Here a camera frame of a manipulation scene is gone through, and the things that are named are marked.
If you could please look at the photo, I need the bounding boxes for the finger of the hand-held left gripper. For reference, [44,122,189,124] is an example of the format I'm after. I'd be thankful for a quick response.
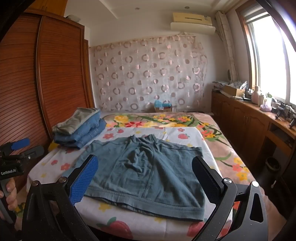
[20,146,45,161]
[2,138,31,153]

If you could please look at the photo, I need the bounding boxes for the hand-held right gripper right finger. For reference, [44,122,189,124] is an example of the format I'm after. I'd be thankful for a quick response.
[192,156,269,241]

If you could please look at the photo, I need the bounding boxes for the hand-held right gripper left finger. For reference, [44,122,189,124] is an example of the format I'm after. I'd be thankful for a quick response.
[22,154,99,241]

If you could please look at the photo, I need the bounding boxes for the teal pants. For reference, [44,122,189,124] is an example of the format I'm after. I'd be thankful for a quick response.
[62,134,206,222]

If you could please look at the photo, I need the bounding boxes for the folded grey pants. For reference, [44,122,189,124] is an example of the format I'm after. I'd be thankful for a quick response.
[52,107,100,135]

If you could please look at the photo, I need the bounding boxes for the person's left hand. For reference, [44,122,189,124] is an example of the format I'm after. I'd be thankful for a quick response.
[0,178,18,212]

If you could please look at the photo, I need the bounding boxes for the folded blue denim jeans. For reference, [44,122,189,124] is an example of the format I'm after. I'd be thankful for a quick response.
[55,113,102,140]
[54,120,107,149]

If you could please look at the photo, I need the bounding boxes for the white strawberry print towel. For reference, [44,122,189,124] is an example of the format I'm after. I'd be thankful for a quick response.
[28,126,234,241]

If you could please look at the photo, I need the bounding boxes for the wooden cabinet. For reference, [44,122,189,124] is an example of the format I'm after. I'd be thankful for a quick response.
[211,89,296,186]

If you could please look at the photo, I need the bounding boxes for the dark trash bin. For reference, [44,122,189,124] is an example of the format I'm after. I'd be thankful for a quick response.
[265,157,281,178]

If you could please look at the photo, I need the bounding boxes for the small cardboard box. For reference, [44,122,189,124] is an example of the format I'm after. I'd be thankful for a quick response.
[154,105,173,113]

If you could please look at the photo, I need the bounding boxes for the wooden slatted wardrobe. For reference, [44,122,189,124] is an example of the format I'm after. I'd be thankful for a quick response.
[0,9,95,195]

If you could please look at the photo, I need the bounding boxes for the light blue bag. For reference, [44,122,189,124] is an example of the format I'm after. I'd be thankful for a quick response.
[154,100,172,109]

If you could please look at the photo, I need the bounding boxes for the white pump bottle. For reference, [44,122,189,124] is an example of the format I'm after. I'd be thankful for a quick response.
[252,85,260,104]

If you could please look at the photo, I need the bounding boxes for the pile of papers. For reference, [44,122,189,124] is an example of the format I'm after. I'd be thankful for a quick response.
[213,80,249,90]

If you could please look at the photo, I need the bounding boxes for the black tripod device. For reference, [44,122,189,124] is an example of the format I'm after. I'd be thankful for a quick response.
[272,98,296,129]

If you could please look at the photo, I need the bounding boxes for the circle patterned sheer curtain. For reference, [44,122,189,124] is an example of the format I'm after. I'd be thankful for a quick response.
[89,35,207,114]

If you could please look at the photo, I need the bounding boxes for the white hanging curtain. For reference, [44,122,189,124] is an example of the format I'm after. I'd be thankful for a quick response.
[215,11,239,81]

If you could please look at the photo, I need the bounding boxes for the window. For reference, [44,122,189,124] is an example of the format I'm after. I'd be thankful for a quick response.
[236,0,296,107]

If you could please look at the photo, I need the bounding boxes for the wall air conditioner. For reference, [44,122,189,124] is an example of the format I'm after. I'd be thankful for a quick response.
[170,12,216,36]

